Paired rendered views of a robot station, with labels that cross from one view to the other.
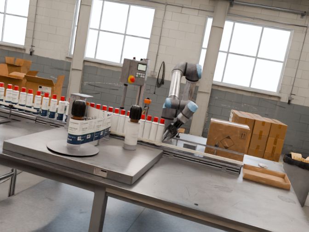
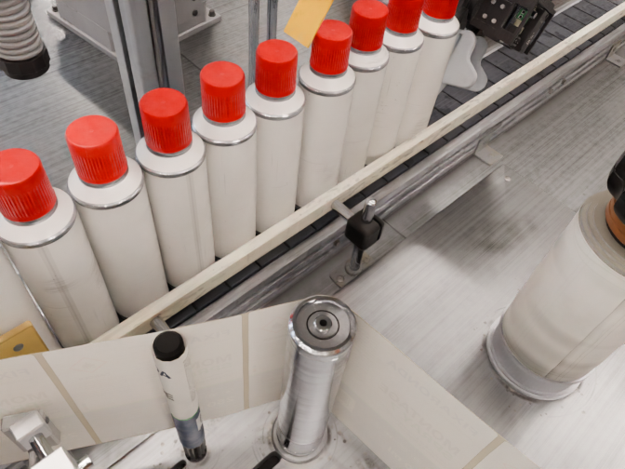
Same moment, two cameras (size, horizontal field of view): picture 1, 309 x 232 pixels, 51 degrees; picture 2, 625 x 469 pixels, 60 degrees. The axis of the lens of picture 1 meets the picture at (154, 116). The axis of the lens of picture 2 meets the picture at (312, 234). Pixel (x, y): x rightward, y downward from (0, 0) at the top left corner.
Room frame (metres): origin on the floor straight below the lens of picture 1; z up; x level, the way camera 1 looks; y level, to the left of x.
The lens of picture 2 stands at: (2.22, 0.45, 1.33)
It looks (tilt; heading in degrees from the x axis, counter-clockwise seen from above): 51 degrees down; 297
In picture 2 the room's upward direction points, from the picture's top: 8 degrees clockwise
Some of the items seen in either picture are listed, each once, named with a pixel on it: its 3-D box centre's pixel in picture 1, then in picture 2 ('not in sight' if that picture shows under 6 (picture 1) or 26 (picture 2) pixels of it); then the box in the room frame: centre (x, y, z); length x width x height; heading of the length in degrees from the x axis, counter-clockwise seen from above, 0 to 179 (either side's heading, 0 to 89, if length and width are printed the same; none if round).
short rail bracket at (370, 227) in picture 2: not in sight; (362, 237); (2.33, 0.11, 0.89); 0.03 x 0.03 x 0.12; 76
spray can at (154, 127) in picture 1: (153, 130); (387, 84); (2.39, -0.02, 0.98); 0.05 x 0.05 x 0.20
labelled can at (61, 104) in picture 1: (61, 108); not in sight; (2.58, 0.75, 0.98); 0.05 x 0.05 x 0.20
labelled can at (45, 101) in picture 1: (45, 105); not in sight; (2.61, 0.90, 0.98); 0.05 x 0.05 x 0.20
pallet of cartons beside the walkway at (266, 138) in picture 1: (251, 139); not in sight; (6.00, -1.88, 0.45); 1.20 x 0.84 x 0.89; 175
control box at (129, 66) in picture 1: (134, 72); not in sight; (2.53, 0.22, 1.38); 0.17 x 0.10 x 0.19; 131
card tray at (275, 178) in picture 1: (265, 176); not in sight; (2.18, -0.83, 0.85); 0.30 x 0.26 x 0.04; 76
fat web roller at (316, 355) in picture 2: (108, 126); (309, 390); (2.27, 0.31, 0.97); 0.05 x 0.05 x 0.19
